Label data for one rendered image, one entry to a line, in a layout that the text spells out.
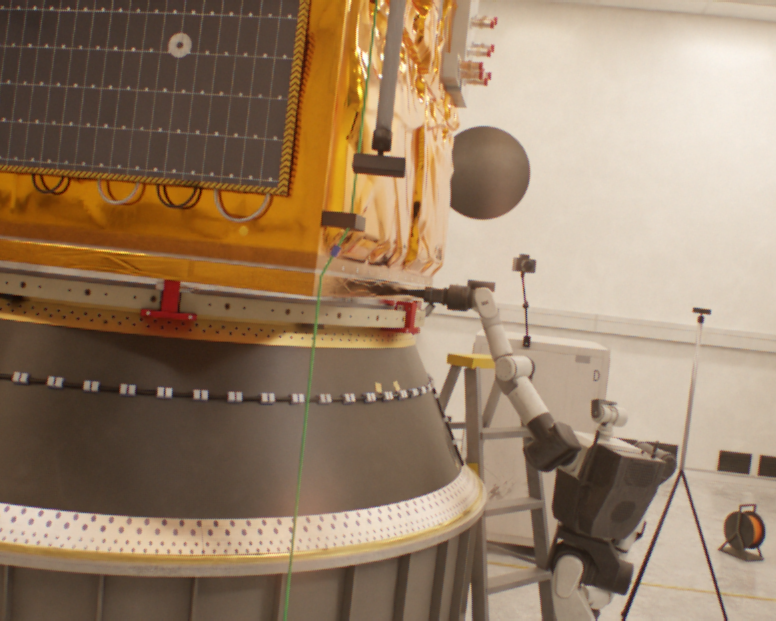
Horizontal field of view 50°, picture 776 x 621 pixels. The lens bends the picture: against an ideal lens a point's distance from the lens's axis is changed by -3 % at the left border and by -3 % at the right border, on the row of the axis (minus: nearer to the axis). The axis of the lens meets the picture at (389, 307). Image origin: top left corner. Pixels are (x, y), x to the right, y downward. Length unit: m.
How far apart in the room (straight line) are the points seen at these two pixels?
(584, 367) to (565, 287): 4.04
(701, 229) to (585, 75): 2.19
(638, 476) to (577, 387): 3.16
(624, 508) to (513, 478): 3.21
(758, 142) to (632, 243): 1.83
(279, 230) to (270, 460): 0.57
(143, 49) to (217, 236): 0.41
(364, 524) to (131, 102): 1.09
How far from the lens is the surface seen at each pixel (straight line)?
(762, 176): 10.35
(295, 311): 2.09
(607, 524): 2.83
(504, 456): 5.97
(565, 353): 5.90
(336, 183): 1.73
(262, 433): 2.01
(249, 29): 1.76
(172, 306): 1.99
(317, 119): 1.72
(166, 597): 1.92
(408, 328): 2.41
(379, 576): 2.16
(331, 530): 2.02
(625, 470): 2.75
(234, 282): 1.74
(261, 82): 1.73
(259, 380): 2.05
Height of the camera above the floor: 1.78
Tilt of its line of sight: 2 degrees down
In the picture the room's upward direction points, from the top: 6 degrees clockwise
